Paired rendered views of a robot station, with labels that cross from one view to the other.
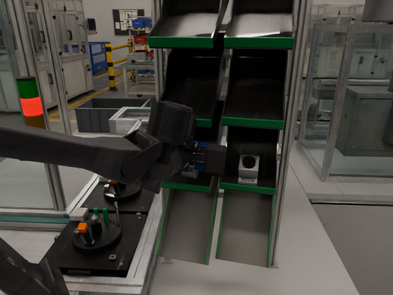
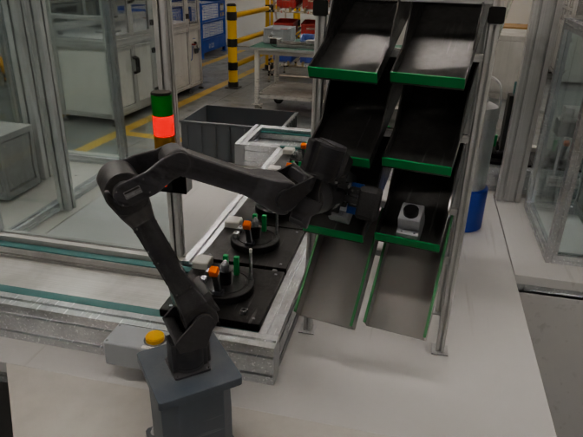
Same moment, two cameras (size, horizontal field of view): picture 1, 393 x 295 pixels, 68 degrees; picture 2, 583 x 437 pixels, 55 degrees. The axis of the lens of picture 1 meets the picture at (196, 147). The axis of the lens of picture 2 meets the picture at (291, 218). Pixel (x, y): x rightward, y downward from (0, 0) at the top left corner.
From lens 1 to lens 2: 0.45 m
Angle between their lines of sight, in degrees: 9
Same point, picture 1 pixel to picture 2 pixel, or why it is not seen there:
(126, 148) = (282, 181)
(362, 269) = not seen: outside the picture
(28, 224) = (140, 268)
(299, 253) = (481, 344)
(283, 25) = (463, 58)
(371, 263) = not seen: outside the picture
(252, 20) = (429, 48)
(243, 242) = (400, 309)
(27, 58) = (165, 69)
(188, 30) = (353, 58)
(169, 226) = (313, 282)
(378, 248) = not seen: outside the picture
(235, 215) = (394, 277)
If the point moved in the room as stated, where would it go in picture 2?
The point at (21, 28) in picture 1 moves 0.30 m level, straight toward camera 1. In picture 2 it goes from (163, 35) to (185, 56)
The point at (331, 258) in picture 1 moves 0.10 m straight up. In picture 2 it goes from (523, 355) to (532, 320)
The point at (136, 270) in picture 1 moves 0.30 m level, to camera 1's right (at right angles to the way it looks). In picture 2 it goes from (270, 327) to (405, 344)
